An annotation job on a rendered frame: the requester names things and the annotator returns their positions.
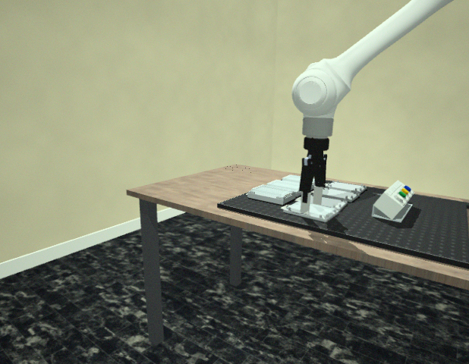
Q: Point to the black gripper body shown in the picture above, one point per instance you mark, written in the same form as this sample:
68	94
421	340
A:
315	148

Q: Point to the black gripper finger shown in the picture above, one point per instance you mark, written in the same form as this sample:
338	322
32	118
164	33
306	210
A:
307	174
320	180

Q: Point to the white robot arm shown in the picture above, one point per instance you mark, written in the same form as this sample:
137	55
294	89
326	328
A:
324	84

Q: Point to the white button panel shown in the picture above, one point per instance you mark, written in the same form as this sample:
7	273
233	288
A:
391	205

